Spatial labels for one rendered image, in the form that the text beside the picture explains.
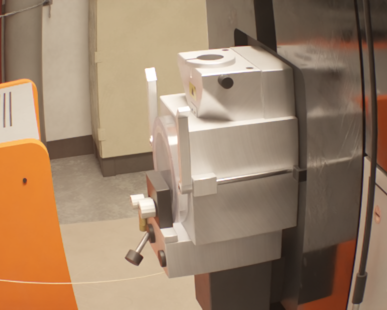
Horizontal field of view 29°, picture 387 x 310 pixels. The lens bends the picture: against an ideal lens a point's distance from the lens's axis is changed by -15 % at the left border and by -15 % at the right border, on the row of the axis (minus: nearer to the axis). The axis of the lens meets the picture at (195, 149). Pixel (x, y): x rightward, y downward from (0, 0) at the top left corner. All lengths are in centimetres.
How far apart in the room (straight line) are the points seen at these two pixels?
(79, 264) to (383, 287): 118
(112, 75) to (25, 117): 269
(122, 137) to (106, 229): 217
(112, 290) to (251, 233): 85
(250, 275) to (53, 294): 46
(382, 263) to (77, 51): 372
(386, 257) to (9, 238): 69
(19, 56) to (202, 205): 320
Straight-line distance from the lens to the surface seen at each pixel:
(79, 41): 415
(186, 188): 65
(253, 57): 70
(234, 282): 73
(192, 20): 385
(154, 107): 75
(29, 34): 382
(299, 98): 66
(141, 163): 402
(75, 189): 389
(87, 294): 150
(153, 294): 150
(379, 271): 51
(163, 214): 70
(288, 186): 69
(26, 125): 112
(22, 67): 385
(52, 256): 110
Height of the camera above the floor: 146
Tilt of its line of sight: 20 degrees down
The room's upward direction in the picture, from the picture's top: 3 degrees counter-clockwise
